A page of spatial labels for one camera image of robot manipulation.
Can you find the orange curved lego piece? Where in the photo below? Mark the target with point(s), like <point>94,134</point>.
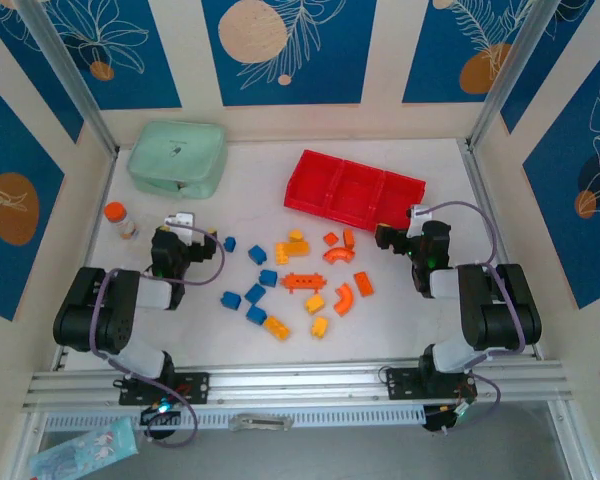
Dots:
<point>344,299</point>

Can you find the aluminium side rail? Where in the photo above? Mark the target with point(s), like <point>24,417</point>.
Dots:
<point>480,175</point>

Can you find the large yellow lego brick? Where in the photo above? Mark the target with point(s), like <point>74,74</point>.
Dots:
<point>290,251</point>

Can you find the orange-capped bottle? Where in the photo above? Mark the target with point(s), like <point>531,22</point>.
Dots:
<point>122,222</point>

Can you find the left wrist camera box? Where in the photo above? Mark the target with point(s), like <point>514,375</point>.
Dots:
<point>181,219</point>

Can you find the mint green zip pouch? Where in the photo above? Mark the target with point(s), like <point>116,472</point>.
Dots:
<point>175,155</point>

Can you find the orange lego plate with holes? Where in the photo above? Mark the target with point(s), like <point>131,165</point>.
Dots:
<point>304,282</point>

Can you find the red three-compartment bin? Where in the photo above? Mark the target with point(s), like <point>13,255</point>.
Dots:
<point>355,185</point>

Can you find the orange rectangular lego brick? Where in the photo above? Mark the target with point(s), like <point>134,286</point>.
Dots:
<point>363,283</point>

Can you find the blue rabbit-print tissue pack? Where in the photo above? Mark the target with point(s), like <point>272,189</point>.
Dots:
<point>85,450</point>

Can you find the clear plastic clip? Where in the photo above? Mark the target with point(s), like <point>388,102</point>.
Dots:
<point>260,422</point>

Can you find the small blue lego brick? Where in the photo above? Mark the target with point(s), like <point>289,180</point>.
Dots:
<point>229,243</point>

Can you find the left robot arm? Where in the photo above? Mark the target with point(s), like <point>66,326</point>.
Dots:
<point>105,325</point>

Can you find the orange lego arch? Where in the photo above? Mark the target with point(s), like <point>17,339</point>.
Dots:
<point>338,255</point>

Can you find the aluminium frame post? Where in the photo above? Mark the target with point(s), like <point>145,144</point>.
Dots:
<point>515,75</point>
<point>69,75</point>

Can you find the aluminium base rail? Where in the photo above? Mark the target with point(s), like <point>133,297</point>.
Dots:
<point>305,380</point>

